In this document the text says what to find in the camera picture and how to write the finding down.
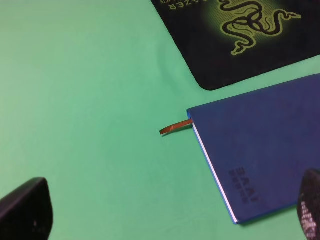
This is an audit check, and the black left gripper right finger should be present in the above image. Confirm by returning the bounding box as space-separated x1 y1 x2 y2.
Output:
297 169 320 240

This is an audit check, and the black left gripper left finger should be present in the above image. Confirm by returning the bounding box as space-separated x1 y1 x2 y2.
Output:
0 177 54 240

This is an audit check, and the blue hardcover notebook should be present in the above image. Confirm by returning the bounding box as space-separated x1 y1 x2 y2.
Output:
187 74 320 224

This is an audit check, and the black green logo mouse pad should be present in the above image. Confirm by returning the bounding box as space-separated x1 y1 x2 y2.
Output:
152 0 320 91

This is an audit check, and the brown ribbon bookmark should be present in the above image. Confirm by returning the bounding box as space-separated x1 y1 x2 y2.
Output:
159 118 193 135

